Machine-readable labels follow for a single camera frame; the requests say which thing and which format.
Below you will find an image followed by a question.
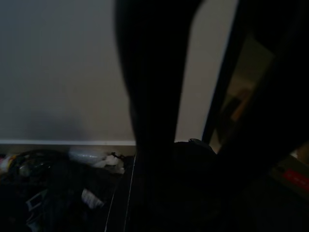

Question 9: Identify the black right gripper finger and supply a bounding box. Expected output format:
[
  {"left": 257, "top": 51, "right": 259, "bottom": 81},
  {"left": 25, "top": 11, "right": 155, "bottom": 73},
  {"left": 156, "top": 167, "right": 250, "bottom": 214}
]
[{"left": 115, "top": 0, "right": 204, "bottom": 179}]

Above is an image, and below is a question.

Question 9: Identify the black fabric bag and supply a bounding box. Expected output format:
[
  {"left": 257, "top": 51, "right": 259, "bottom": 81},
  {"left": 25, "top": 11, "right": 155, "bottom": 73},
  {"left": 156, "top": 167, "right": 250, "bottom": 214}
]
[{"left": 173, "top": 138, "right": 219, "bottom": 174}]

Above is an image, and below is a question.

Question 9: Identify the white crumpled plastic bag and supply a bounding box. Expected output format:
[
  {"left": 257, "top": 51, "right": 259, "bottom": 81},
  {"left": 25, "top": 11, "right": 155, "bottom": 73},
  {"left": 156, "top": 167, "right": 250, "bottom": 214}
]
[{"left": 93, "top": 152, "right": 126, "bottom": 175}]

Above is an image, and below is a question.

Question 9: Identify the white baseboard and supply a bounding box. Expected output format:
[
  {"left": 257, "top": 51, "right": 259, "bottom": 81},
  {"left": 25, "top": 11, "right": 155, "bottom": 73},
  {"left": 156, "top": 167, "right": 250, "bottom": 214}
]
[{"left": 0, "top": 139, "right": 137, "bottom": 146}]

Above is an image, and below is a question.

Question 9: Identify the black door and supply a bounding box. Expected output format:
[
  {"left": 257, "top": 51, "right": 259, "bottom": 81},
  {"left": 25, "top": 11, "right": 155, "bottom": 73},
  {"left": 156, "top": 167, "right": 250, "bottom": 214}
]
[{"left": 217, "top": 0, "right": 309, "bottom": 167}]

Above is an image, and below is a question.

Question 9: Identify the white paper piece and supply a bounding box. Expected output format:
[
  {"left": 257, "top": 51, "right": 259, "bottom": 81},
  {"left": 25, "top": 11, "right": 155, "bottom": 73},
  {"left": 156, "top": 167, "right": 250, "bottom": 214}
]
[{"left": 81, "top": 188, "right": 105, "bottom": 209}]

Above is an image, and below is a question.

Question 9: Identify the box with red label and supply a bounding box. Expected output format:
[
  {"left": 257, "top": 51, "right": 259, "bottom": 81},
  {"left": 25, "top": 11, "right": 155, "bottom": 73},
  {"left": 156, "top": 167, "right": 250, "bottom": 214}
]
[{"left": 270, "top": 149, "right": 309, "bottom": 197}]

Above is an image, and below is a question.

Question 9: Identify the black door frame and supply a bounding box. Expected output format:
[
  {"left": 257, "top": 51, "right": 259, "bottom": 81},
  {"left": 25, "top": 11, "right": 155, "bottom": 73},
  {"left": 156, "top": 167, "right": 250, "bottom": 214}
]
[{"left": 202, "top": 0, "right": 244, "bottom": 145}]

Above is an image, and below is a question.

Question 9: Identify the black cable coil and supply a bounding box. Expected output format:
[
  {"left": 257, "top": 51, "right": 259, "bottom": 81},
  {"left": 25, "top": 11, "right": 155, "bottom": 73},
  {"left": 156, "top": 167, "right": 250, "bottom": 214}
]
[{"left": 12, "top": 149, "right": 70, "bottom": 177}]

